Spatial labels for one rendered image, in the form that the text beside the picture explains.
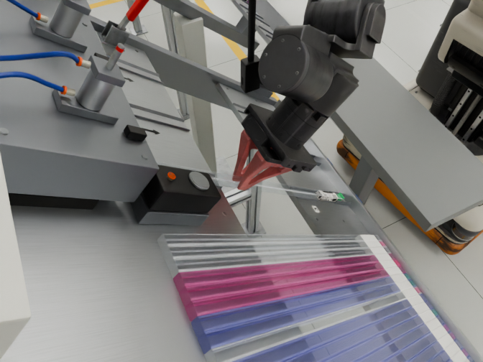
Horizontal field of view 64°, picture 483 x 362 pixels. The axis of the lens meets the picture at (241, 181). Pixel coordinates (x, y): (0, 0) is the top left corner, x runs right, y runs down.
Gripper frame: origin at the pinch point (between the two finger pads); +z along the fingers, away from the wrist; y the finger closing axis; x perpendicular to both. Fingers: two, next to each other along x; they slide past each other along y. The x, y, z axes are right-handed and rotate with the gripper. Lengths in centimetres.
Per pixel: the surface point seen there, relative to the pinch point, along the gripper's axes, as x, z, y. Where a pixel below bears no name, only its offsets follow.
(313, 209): 17.2, 1.4, 3.4
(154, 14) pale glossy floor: 92, 48, -190
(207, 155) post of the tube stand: 57, 42, -56
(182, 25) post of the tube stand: 19, 3, -57
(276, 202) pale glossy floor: 91, 47, -40
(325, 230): 16.4, 1.4, 7.8
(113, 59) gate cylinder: -24.8, -11.3, -0.1
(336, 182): 33.0, 1.0, -4.0
